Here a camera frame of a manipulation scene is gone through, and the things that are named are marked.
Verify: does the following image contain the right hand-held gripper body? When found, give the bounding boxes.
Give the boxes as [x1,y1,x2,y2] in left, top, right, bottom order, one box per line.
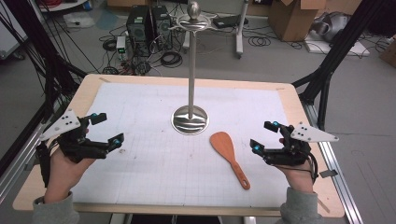
[262,121,340,167]

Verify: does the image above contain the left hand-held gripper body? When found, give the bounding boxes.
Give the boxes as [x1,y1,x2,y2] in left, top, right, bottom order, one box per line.
[39,108,110,163]

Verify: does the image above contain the orange rice spatula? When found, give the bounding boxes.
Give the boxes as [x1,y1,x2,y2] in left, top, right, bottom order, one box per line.
[209,131,251,190]

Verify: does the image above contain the silver metal utensil stand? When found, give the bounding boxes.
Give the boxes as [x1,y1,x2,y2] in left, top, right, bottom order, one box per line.
[167,0,219,136]

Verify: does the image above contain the person's right hand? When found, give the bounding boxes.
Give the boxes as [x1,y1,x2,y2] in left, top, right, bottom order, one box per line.
[275,136,316,194]

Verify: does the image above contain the person's left hand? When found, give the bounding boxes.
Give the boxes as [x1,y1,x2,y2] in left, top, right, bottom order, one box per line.
[44,128,96,203]

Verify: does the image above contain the white grid mat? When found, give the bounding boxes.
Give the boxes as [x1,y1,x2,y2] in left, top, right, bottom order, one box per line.
[69,81,292,209]

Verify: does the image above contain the small grey device green light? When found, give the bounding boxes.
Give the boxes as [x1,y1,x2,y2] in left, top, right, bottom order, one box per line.
[116,35,128,61]

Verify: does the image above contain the large black computer tower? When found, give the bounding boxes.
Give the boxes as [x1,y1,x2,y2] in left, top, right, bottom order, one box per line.
[125,5,153,59]

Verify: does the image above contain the open cardboard box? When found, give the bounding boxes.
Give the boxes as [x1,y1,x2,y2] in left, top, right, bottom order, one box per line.
[268,0,328,43]

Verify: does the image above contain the slim black computer tower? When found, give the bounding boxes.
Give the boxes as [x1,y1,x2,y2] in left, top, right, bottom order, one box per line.
[150,5,173,50]

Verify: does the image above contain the white flat board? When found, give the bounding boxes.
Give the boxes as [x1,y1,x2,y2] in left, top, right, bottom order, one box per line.
[303,38,372,58]

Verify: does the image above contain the black flat box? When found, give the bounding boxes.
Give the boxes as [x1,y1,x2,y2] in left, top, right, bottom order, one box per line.
[213,14,249,30]

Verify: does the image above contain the grey vacuum cleaner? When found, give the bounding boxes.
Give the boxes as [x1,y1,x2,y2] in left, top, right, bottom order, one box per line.
[311,11,351,43]

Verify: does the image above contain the brown cardboard piece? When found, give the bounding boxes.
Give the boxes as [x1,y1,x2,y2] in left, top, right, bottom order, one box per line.
[379,36,396,68]

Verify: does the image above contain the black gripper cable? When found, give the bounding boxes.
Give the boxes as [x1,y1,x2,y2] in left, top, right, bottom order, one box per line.
[306,152,319,185]

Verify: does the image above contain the black strap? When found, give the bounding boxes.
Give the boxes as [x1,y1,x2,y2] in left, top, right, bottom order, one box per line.
[35,141,52,189]

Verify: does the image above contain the aluminium rail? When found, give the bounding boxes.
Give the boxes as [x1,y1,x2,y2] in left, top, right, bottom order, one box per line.
[300,101,363,224]
[0,120,50,203]

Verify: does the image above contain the coiled black cable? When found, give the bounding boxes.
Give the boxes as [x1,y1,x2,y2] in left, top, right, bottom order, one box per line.
[248,35,272,48]
[160,50,184,69]
[102,38,118,52]

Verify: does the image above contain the black frame with cables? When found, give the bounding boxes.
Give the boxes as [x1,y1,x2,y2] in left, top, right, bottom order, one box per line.
[0,0,89,176]

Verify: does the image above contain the black frame strut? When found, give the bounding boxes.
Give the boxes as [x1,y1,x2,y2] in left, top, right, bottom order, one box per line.
[292,0,387,135]

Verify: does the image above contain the white stand post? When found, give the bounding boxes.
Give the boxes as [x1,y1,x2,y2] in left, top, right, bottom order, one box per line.
[234,0,250,60]

